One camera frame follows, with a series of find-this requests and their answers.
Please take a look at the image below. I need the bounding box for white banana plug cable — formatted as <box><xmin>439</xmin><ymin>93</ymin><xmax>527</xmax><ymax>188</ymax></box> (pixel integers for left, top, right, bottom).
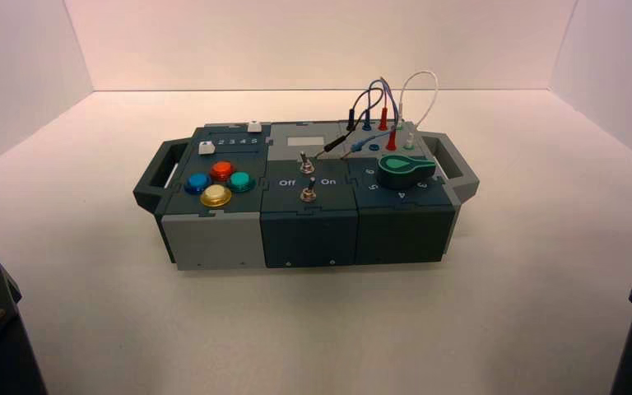
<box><xmin>394</xmin><ymin>71</ymin><xmax>439</xmax><ymax>151</ymax></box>

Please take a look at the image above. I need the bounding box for red banana plug cable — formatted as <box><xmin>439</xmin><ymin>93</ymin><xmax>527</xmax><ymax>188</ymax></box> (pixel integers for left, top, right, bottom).
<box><xmin>377</xmin><ymin>77</ymin><xmax>398</xmax><ymax>152</ymax></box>

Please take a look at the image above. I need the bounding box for blue push button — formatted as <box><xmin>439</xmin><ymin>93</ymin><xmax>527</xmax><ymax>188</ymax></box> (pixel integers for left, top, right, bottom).
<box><xmin>184</xmin><ymin>172</ymin><xmax>214</xmax><ymax>195</ymax></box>

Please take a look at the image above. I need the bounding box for orange push button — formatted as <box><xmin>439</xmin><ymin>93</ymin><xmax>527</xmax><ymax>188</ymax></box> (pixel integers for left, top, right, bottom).
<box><xmin>209</xmin><ymin>160</ymin><xmax>236</xmax><ymax>183</ymax></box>

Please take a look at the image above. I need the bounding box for green rotary knob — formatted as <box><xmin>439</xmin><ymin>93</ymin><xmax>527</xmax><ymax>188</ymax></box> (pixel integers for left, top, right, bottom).
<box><xmin>377</xmin><ymin>155</ymin><xmax>438</xmax><ymax>190</ymax></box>

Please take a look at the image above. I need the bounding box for teal push button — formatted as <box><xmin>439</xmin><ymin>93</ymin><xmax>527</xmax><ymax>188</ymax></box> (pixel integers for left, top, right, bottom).
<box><xmin>225</xmin><ymin>171</ymin><xmax>257</xmax><ymax>194</ymax></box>

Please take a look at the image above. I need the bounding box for yellow push button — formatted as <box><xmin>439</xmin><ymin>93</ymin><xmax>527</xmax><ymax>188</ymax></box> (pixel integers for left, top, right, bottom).
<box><xmin>199</xmin><ymin>184</ymin><xmax>233</xmax><ymax>209</ymax></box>

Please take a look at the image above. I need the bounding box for grey modular control box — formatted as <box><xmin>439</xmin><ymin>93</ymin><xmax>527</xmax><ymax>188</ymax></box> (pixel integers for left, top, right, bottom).
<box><xmin>132</xmin><ymin>118</ymin><xmax>481</xmax><ymax>272</ymax></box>

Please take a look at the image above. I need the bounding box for blue banana plug cable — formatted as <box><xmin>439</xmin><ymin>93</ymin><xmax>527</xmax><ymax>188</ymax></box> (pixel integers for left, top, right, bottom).
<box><xmin>341</xmin><ymin>78</ymin><xmax>401</xmax><ymax>162</ymax></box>

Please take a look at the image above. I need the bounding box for black banana plug cable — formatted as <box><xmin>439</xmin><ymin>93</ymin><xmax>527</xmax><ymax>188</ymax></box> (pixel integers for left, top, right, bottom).
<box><xmin>316</xmin><ymin>88</ymin><xmax>372</xmax><ymax>160</ymax></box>

